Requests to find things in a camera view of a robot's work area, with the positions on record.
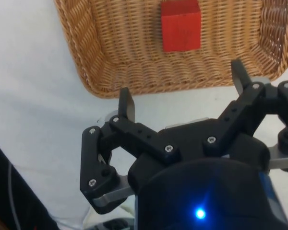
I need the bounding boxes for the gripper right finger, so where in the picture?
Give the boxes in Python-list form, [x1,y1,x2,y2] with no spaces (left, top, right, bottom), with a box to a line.
[203,59,288,173]

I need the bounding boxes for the wicker basket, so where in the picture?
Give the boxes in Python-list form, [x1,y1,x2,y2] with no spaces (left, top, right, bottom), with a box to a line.
[53,0,288,100]

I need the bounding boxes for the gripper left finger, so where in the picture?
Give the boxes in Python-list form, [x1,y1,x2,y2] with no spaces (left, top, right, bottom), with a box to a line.
[79,87,182,215]

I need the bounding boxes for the red cube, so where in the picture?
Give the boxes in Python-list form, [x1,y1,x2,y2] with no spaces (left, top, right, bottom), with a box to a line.
[160,0,202,52]

